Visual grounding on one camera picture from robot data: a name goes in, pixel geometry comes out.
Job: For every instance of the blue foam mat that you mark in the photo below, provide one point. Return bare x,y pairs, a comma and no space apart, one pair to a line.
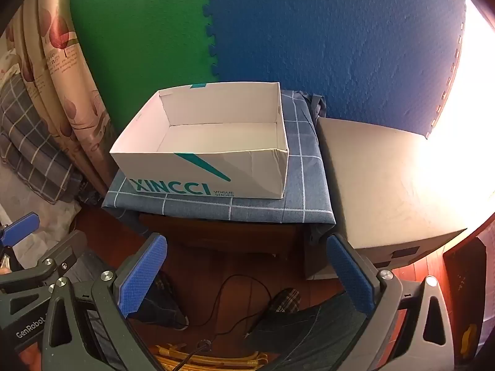
328,38

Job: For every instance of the yellow bamboo frame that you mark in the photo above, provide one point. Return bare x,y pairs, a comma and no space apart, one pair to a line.
239,361

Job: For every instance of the person's right leg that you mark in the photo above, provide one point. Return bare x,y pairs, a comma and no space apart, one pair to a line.
309,332

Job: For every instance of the yellow plastic object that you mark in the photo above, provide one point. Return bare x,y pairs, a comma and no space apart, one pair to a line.
470,340

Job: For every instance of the dark wooden board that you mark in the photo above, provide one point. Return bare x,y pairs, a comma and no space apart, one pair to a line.
464,278

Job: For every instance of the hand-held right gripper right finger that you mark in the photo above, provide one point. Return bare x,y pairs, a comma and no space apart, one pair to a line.
352,278

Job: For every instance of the green foam mat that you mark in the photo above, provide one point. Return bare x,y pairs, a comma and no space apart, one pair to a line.
135,38

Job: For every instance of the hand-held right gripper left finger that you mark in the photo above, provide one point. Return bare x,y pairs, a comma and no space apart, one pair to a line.
141,278

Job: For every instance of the leaf print curtain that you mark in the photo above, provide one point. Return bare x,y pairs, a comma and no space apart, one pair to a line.
73,96

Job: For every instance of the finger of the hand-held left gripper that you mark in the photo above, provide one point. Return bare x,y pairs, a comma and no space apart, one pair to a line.
23,226
67,249

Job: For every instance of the blue plaid cloth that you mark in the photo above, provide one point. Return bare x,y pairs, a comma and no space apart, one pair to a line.
301,185

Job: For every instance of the grey plaid bedding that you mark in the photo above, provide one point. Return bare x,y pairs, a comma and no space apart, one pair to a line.
31,150

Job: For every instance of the white cardboard shoe box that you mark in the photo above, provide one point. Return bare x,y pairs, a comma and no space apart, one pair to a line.
193,177

